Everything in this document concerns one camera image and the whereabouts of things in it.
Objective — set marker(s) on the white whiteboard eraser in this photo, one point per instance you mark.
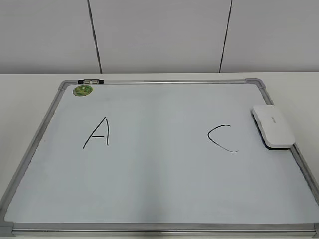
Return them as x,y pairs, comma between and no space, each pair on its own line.
273,127

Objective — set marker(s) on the white board with aluminium frame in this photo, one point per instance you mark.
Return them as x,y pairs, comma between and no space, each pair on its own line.
159,157

